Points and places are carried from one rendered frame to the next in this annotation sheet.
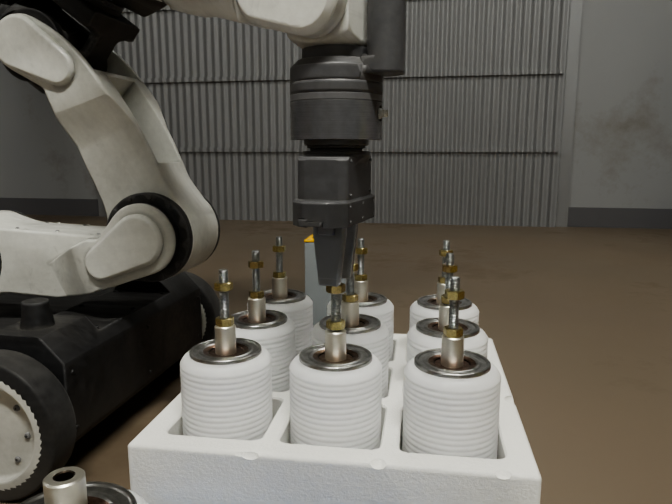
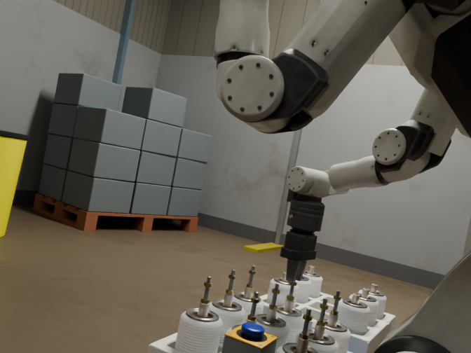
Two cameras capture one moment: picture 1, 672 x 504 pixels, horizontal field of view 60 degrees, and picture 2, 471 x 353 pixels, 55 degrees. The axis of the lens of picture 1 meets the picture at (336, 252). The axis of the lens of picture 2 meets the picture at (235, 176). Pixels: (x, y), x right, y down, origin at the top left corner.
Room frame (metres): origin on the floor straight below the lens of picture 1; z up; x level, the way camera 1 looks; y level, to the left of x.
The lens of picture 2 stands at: (1.74, 0.19, 0.59)
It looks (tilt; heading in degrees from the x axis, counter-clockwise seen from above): 1 degrees down; 199
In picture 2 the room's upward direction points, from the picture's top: 11 degrees clockwise
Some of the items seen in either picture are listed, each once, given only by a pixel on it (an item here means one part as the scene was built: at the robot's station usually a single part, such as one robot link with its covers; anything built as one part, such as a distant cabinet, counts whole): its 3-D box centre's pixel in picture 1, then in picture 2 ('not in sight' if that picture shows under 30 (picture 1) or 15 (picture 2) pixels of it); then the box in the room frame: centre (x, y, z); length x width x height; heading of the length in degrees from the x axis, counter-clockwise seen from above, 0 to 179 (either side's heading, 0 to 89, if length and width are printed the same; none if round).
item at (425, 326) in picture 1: (447, 328); (226, 305); (0.67, -0.13, 0.25); 0.08 x 0.08 x 0.01
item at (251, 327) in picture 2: not in sight; (252, 332); (0.99, 0.01, 0.32); 0.04 x 0.04 x 0.02
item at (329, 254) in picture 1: (328, 254); (300, 268); (0.55, 0.01, 0.36); 0.03 x 0.02 x 0.06; 71
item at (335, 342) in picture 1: (335, 345); (288, 306); (0.57, 0.00, 0.26); 0.02 x 0.02 x 0.03
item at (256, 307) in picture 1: (256, 309); (319, 332); (0.71, 0.10, 0.26); 0.02 x 0.02 x 0.03
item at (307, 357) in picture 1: (335, 357); (287, 311); (0.57, 0.00, 0.25); 0.08 x 0.08 x 0.01
